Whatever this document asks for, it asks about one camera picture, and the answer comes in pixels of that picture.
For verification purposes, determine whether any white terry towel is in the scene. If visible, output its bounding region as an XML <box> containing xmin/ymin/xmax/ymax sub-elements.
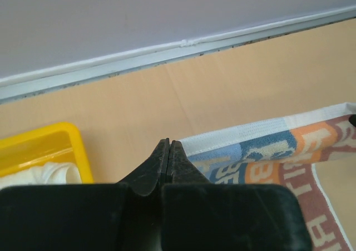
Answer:
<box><xmin>1</xmin><ymin>162</ymin><xmax>82</xmax><ymax>189</ymax></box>

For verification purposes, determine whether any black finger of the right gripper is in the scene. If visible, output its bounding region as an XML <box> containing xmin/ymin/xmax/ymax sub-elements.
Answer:
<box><xmin>349</xmin><ymin>114</ymin><xmax>356</xmax><ymax>127</ymax></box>

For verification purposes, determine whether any yellow plastic tray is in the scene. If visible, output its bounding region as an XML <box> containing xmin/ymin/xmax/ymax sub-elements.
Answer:
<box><xmin>1</xmin><ymin>122</ymin><xmax>93</xmax><ymax>183</ymax></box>

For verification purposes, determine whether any aluminium rail back edge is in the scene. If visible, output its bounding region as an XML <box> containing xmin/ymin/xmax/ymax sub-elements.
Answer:
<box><xmin>1</xmin><ymin>6</ymin><xmax>355</xmax><ymax>104</ymax></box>

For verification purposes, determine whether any orange and green printed towel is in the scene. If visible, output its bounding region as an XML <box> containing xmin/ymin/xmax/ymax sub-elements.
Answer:
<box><xmin>181</xmin><ymin>102</ymin><xmax>355</xmax><ymax>250</ymax></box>

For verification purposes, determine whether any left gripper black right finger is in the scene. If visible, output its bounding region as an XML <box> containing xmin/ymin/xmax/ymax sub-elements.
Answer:
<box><xmin>161</xmin><ymin>141</ymin><xmax>312</xmax><ymax>250</ymax></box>

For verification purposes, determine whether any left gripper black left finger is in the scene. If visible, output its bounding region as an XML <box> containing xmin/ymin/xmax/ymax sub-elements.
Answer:
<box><xmin>1</xmin><ymin>139</ymin><xmax>170</xmax><ymax>250</ymax></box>

